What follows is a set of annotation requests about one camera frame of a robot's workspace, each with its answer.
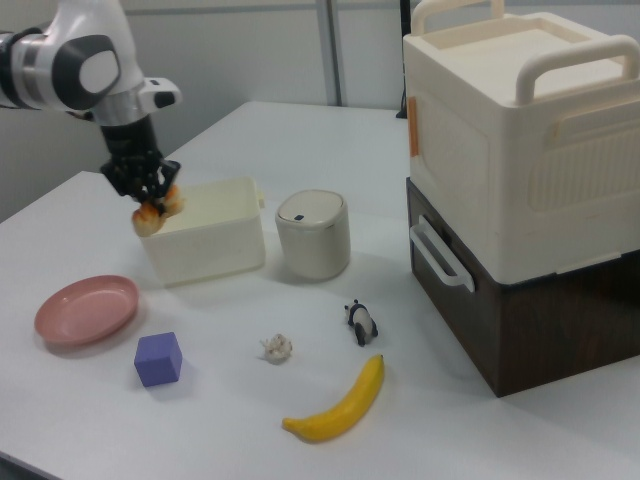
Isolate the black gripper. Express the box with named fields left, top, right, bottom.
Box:
left=99, top=115, right=183, bottom=205

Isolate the orange glazed toy bread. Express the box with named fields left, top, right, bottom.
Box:
left=130, top=183, right=189, bottom=237

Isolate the pink plastic plate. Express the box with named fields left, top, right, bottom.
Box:
left=33, top=274, right=140, bottom=346

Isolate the white square plastic bin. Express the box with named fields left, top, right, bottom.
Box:
left=137, top=175, right=267, bottom=288

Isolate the small cream lidded trash can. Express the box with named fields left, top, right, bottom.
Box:
left=274, top=189, right=351, bottom=280

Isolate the purple cube block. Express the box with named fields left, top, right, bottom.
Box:
left=133, top=331, right=183, bottom=389

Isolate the small white crumpled toy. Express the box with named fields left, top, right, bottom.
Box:
left=258, top=333, right=295, bottom=366

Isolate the panda figurine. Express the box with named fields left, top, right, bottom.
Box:
left=343, top=298, right=380, bottom=347

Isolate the yellow toy banana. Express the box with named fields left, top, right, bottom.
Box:
left=281, top=353, right=386, bottom=444

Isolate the dark brown drawer box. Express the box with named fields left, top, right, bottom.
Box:
left=404, top=177, right=640, bottom=399

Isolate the black camera stand pole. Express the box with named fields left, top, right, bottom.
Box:
left=396, top=0, right=414, bottom=120

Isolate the white drawer handle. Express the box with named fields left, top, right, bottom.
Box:
left=409, top=214, right=475, bottom=292

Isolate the cream storage box with handles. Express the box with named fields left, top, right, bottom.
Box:
left=402, top=0, right=640, bottom=275

